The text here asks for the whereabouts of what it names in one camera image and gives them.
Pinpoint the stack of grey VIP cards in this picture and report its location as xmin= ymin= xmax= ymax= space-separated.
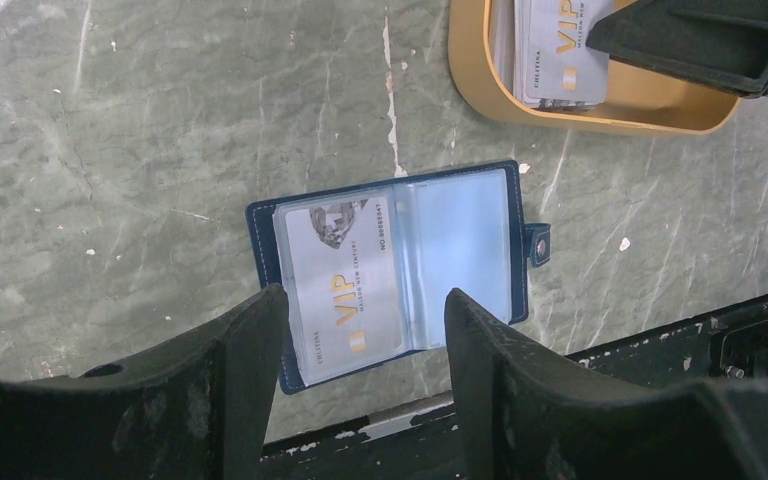
xmin=488 ymin=0 xmax=614 ymax=110

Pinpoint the blue leather card holder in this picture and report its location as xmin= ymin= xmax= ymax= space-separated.
xmin=246 ymin=159 xmax=551 ymax=395

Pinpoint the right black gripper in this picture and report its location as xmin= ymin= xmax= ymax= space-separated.
xmin=586 ymin=0 xmax=768 ymax=96

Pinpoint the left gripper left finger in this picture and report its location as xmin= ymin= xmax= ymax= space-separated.
xmin=0 ymin=285 xmax=288 ymax=479

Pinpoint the orange oval tray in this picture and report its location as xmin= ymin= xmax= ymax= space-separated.
xmin=447 ymin=0 xmax=743 ymax=137

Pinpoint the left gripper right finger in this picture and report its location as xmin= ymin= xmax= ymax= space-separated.
xmin=443 ymin=288 xmax=768 ymax=480

